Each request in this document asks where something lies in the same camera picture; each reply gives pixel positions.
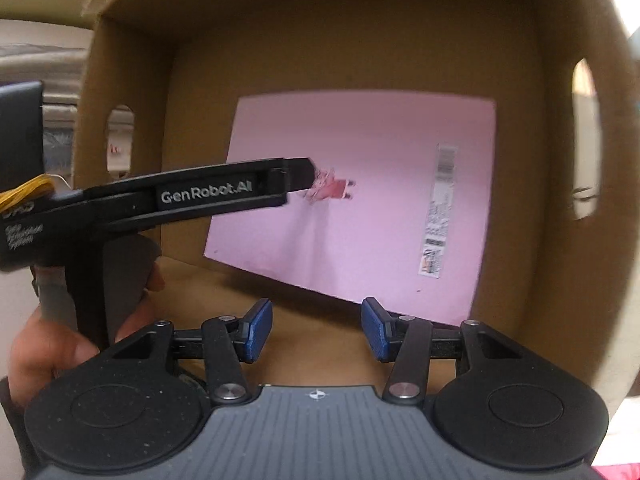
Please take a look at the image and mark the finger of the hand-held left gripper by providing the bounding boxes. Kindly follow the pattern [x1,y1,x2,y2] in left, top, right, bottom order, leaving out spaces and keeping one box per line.
[82,156,317,240]

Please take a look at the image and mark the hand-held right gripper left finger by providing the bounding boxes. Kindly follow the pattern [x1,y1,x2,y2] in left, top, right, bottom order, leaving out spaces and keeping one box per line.
[101,298,274,406]

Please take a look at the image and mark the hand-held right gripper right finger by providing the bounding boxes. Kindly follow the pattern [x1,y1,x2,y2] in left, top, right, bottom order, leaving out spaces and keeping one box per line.
[360,297,534,406]

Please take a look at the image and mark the pink book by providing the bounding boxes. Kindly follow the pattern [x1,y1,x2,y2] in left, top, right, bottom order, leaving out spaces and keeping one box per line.
[203,89,498,327]

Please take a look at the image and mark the brown cardboard box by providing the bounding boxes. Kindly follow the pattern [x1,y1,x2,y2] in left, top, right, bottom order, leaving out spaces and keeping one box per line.
[72,0,637,408]

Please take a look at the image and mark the person's left hand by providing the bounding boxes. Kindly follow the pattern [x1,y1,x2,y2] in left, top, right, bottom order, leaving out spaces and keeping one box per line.
[9,259,167,391]

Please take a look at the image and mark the yellow rubber band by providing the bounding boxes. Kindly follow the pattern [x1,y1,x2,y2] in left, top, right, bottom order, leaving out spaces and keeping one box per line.
[0,174,55,212]

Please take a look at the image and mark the grey quilted bedding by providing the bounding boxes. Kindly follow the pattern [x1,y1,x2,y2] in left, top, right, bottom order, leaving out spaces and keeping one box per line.
[0,45,91,83]

